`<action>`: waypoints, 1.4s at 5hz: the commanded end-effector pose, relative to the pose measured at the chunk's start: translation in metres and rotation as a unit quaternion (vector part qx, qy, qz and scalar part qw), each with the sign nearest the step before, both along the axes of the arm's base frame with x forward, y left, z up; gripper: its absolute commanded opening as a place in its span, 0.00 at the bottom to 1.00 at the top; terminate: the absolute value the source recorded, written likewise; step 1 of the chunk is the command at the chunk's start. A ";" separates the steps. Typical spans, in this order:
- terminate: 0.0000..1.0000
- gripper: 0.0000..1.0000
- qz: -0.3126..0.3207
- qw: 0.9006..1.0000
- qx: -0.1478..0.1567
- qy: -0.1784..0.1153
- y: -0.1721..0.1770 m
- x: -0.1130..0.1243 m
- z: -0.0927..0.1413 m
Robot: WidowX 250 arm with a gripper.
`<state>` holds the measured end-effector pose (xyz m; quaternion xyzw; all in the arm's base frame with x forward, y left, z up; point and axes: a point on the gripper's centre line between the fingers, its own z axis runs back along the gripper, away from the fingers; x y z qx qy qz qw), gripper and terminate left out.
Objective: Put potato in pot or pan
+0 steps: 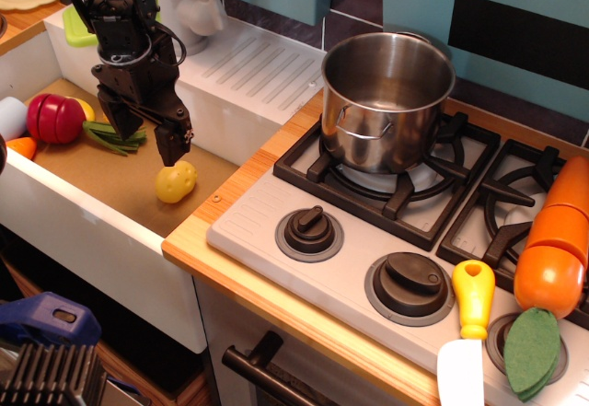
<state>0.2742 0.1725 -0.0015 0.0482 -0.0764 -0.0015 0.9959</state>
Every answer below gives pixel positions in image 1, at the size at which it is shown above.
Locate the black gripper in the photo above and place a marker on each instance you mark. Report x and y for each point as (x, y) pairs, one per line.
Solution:
(131, 90)

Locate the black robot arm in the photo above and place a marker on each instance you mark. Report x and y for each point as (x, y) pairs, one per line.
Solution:
(124, 27)

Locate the yellow toy potato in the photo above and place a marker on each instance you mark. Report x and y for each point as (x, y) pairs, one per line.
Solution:
(173, 184)

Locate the stainless steel pot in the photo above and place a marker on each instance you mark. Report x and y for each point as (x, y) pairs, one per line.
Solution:
(384, 95)

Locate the green felt radish leaves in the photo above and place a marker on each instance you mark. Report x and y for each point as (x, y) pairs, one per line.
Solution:
(105, 135)

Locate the yellow toy lemon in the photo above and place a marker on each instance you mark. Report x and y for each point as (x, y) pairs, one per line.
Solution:
(87, 109)

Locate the red toy radish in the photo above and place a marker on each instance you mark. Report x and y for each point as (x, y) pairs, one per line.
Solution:
(55, 119)

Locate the white toy sink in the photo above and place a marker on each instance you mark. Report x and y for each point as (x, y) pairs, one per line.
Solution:
(96, 212)

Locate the green sponge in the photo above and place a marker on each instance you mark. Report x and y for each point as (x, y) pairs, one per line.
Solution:
(76, 32)

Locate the small orange toy piece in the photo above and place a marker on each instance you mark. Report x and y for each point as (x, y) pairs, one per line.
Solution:
(25, 146)

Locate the grey toy faucet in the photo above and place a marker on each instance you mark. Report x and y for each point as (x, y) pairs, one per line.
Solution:
(193, 21)

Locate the white cylinder toy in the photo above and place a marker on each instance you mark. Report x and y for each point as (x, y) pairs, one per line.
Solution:
(13, 116)

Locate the black left stove knob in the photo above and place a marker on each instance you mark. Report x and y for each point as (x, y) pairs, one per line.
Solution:
(309, 235)

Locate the black stove knob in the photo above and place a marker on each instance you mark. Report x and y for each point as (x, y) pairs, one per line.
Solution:
(497, 335)
(409, 289)
(309, 235)

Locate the blue clamp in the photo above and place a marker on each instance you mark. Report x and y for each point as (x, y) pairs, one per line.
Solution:
(48, 319)

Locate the grey toy stove top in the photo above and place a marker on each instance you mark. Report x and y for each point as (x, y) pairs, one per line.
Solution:
(246, 232)

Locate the black ribbed heat sink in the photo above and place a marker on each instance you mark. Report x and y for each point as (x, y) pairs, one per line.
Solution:
(54, 375)

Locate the black left burner grate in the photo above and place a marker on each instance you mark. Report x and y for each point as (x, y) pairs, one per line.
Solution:
(415, 206)

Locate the black burner grate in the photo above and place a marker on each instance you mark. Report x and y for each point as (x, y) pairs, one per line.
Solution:
(495, 220)
(415, 206)

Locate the black middle stove knob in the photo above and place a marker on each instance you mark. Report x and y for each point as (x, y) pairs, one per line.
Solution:
(409, 289)

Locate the black right burner grate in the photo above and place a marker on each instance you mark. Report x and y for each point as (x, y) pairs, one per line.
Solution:
(495, 220)

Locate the teal cabinet right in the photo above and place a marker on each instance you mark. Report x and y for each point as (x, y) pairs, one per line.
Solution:
(535, 50)

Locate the black right stove knob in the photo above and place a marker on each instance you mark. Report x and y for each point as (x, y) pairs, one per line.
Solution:
(497, 335)

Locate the orange toy carrot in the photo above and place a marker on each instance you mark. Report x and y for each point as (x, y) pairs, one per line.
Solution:
(550, 271)

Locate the green felt carrot leaves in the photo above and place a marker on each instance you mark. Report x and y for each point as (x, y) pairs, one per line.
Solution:
(531, 352)

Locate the black oven door handle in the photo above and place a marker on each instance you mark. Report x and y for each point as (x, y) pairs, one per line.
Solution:
(276, 384)

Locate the yellow handled toy knife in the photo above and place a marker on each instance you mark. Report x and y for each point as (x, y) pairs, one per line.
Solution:
(460, 374)

